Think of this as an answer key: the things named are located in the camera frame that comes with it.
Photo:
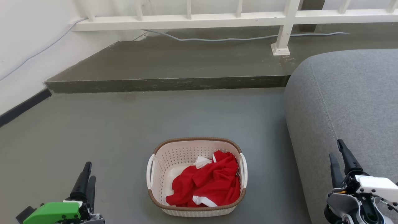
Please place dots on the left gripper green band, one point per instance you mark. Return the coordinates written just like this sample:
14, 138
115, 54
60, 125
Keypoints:
53, 213

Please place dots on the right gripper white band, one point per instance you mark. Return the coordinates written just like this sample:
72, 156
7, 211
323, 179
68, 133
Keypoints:
377, 186

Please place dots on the cream laundry basket brown rim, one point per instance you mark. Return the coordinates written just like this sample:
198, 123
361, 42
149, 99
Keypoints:
180, 155

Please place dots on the grey fabric sofa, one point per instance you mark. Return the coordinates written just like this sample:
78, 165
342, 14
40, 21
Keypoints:
348, 99

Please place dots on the black baseboard strip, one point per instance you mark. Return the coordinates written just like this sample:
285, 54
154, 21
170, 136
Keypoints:
21, 108

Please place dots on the white crumpled cloth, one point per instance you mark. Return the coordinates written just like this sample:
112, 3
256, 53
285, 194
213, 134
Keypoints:
202, 162

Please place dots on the red garment white trim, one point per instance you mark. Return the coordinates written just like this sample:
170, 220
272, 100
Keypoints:
214, 183

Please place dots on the white railing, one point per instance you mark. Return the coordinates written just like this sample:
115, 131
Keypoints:
217, 19

